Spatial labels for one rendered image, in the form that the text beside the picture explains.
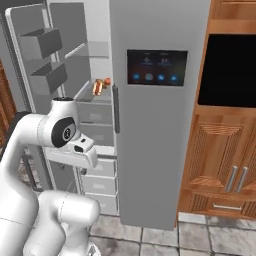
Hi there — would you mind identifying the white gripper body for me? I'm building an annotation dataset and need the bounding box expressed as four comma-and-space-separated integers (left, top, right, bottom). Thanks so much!
44, 146, 99, 169

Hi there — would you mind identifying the grey freezer drawer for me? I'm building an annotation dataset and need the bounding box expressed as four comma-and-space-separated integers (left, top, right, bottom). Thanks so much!
75, 101, 115, 125
80, 174, 119, 197
84, 192, 120, 216
79, 123, 116, 148
87, 157, 118, 178

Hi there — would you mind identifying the grey freezer shelf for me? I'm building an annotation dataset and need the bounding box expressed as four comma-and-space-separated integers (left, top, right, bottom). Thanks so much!
74, 81, 114, 104

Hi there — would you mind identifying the hot dog in bun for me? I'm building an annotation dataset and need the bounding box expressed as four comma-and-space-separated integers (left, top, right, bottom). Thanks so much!
91, 78, 106, 97

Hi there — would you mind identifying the grey fridge door with screen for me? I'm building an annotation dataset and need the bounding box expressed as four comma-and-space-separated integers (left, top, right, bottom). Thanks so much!
109, 0, 212, 231

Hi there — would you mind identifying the shallow grey door bin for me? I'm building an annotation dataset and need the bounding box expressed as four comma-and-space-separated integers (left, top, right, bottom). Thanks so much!
30, 61, 69, 97

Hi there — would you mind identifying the wooden cabinet beside freezer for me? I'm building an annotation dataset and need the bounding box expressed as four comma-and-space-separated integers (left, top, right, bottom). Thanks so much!
0, 59, 18, 148

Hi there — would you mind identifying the glass freezer shelf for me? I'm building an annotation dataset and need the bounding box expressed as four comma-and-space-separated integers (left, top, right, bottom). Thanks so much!
64, 41, 111, 61

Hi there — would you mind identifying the large grey door bin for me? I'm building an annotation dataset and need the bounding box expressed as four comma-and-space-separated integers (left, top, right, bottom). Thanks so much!
19, 27, 64, 62

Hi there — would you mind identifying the grey freezer door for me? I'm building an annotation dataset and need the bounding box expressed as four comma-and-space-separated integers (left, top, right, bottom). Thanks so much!
4, 1, 95, 201

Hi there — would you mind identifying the wooden cupboard door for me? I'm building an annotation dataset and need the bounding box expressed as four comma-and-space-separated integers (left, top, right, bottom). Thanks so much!
240, 114, 256, 194
187, 114, 250, 193

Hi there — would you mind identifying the wooden drawer front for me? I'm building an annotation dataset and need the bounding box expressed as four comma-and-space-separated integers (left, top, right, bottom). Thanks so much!
186, 190, 256, 219

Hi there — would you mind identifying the grey fridge body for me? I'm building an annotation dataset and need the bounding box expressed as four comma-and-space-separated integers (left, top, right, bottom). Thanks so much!
45, 0, 121, 218

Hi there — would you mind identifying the black built-in oven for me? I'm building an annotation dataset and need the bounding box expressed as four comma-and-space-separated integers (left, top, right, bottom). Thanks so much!
197, 33, 256, 109

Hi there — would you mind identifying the wooden cupboard above oven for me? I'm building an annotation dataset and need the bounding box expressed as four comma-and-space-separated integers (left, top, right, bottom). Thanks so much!
208, 0, 256, 35

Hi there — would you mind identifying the dark grey freezer door handle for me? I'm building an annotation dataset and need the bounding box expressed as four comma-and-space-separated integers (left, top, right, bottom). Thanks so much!
22, 155, 37, 192

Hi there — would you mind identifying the dark grey fridge door handle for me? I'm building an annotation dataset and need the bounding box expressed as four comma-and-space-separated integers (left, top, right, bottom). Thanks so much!
112, 84, 121, 135

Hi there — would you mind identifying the silver cupboard door handle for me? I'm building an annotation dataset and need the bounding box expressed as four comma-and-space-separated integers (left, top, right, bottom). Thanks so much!
225, 165, 239, 193
235, 166, 250, 194

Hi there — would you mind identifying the silver drawer handle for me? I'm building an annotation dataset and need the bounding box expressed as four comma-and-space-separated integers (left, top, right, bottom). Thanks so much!
212, 202, 243, 212

